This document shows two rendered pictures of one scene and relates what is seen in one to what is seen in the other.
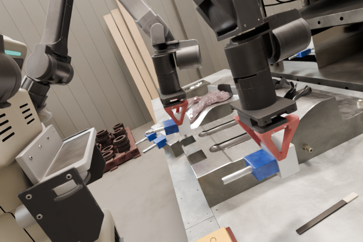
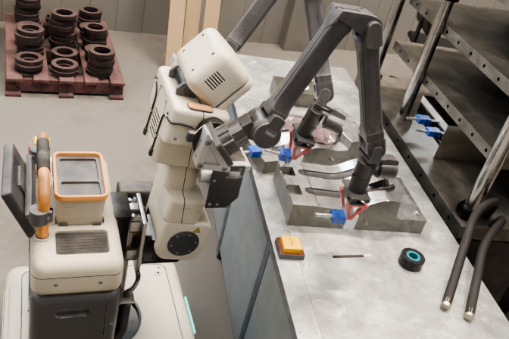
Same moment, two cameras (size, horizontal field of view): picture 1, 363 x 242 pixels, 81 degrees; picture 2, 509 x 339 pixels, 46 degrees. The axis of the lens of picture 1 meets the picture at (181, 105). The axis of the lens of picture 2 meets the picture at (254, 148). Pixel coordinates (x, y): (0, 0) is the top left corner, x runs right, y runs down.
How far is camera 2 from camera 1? 1.48 m
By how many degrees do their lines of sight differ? 18
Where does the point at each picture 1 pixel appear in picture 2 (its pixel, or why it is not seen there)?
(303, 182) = (350, 239)
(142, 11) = (323, 70)
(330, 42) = (460, 141)
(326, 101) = (394, 202)
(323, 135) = (379, 220)
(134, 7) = not seen: hidden behind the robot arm
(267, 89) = (363, 188)
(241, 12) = (373, 157)
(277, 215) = (326, 246)
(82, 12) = not seen: outside the picture
